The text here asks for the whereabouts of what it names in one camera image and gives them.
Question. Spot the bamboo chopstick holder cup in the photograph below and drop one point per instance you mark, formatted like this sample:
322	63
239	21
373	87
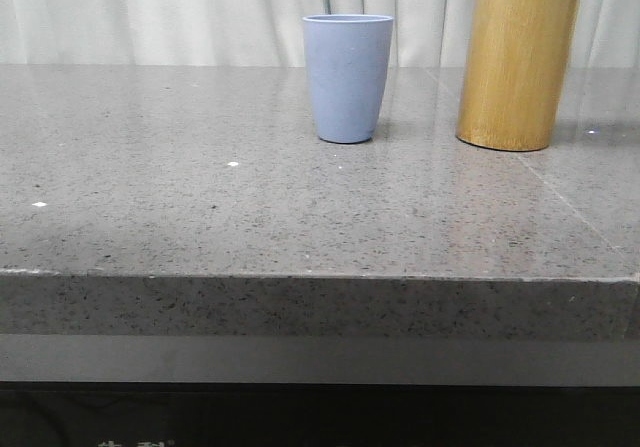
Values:
516	63

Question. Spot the blue plastic cup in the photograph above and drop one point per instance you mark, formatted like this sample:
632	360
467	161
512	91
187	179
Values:
346	59

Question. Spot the white curtain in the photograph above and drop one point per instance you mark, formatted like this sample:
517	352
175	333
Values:
427	33

